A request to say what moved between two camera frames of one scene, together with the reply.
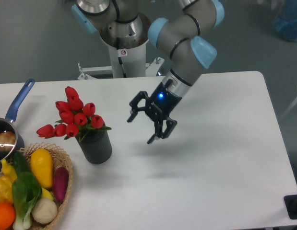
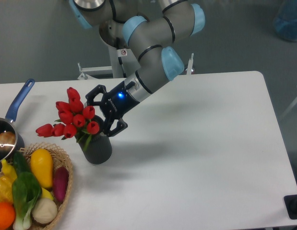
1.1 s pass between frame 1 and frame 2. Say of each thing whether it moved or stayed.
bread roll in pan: stayed
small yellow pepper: stayed
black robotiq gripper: moved
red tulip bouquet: stayed
